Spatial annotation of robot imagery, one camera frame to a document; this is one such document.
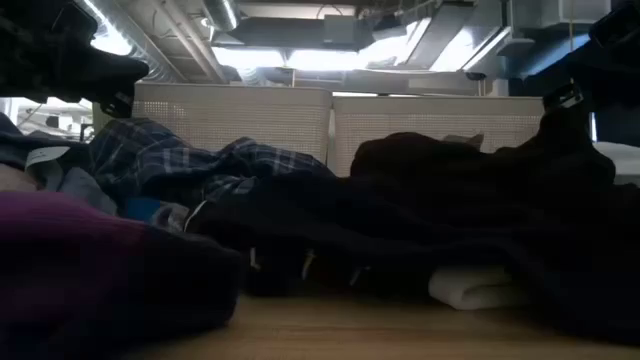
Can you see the ribbed flexible air duct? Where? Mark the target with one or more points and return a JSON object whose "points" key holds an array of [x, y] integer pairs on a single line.
{"points": [[160, 70]]}

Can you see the blue-grey garment with tag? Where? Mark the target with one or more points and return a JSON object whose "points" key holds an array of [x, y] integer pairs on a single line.
{"points": [[75, 187]]}

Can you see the blue plaid shirt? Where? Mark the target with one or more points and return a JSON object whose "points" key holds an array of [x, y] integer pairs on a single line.
{"points": [[150, 150]]}

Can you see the grey ceiling air unit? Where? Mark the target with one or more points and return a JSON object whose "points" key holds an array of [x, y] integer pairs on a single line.
{"points": [[300, 32]]}

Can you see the ceiling light panel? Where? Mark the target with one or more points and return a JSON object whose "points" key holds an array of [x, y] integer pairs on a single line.
{"points": [[325, 60]]}

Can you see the black garment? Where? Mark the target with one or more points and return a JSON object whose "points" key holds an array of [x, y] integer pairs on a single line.
{"points": [[400, 215]]}

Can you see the black purple teal sock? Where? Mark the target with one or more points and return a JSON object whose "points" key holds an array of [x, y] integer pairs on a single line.
{"points": [[75, 250]]}

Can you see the silver round air duct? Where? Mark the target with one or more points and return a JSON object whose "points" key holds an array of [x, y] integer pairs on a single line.
{"points": [[220, 15]]}

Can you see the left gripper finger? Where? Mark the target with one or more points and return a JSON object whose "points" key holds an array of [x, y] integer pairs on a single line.
{"points": [[115, 72]]}

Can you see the white sock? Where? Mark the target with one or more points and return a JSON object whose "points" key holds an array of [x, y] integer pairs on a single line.
{"points": [[470, 290]]}

